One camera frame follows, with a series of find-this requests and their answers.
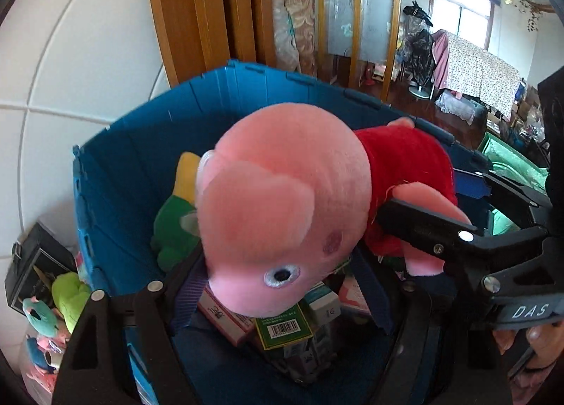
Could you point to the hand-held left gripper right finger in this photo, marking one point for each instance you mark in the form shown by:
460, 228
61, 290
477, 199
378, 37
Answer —
372, 299

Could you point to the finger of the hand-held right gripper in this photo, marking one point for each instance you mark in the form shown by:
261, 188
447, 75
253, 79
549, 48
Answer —
506, 189
423, 228

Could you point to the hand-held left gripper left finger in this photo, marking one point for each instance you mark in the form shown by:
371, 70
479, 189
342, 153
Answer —
187, 299

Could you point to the pig plush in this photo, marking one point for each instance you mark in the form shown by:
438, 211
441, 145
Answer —
282, 193

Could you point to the blue plastic crate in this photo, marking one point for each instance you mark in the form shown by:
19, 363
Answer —
127, 167

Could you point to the person's right hand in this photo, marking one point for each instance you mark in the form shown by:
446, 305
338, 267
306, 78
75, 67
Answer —
535, 343

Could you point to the pink white box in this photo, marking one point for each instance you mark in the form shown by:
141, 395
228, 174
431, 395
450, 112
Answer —
354, 297

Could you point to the green plastic bin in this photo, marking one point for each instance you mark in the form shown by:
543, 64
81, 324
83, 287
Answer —
511, 162

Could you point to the white red medicine box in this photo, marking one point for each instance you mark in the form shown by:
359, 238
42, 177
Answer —
220, 317

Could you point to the white teal medicine box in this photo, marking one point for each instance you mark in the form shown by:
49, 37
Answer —
324, 303

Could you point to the green and yellow plush toy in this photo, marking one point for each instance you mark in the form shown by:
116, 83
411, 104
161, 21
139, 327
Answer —
169, 228

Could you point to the green box with barcode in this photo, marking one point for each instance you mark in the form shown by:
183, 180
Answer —
284, 328

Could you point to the light green plush toy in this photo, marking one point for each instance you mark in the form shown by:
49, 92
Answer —
72, 299

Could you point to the floral cloth on rack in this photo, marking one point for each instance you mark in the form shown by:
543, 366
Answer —
480, 74

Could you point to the pink hanging garment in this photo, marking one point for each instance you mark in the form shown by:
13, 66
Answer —
439, 56

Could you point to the teal plush toy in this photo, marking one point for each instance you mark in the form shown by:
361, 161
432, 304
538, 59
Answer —
39, 317

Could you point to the blue plush toy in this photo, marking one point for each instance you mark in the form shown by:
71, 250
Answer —
37, 352

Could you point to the black hanging clothes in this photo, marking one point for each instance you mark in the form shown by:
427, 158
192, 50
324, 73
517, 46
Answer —
418, 48

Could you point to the window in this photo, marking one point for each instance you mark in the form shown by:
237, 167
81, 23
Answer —
460, 8

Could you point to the patterned rolled rug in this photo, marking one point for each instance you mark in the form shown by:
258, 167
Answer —
293, 8

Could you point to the wooden frame post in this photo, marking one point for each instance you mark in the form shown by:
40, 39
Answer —
207, 3

